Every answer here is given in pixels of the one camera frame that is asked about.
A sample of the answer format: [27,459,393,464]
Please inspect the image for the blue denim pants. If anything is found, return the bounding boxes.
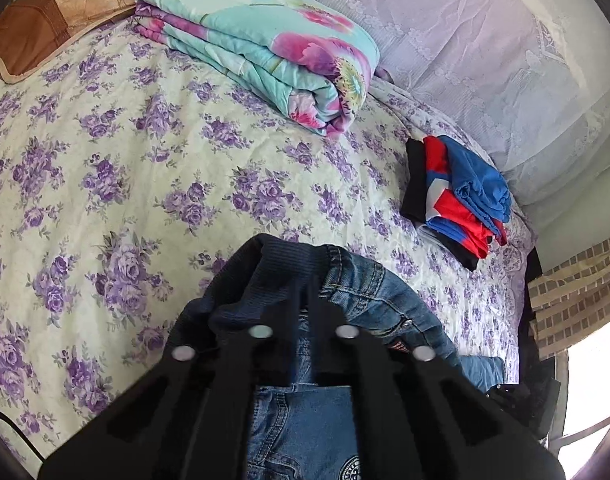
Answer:
[245,244,506,480]

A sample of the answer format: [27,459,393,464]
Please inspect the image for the folded floral blanket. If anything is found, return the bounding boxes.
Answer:
[134,0,382,139]

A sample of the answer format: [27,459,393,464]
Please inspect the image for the metal window railing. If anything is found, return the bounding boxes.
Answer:
[554,350,610,461]

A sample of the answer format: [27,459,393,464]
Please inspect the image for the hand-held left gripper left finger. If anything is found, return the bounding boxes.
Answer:
[38,232,311,480]

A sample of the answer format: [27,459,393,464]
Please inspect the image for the brown patterned pillow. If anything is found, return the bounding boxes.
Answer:
[0,0,212,84]

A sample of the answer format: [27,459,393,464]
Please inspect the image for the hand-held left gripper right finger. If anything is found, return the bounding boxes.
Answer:
[310,300,566,480]

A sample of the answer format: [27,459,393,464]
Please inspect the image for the lilac lace cover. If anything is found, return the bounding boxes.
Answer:
[202,0,603,203]

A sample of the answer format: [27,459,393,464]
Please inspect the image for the black cable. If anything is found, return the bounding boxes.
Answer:
[0,404,47,467]

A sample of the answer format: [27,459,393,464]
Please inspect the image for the folded blue garment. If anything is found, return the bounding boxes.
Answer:
[442,135,514,224]

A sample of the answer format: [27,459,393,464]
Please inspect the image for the purple floral bedspread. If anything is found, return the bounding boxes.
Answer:
[0,12,538,466]

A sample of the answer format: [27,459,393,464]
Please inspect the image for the checked beige curtain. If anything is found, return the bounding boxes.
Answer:
[527,229,610,362]

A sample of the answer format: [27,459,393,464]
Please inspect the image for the red blue folded clothes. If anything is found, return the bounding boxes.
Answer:
[401,137,494,273]

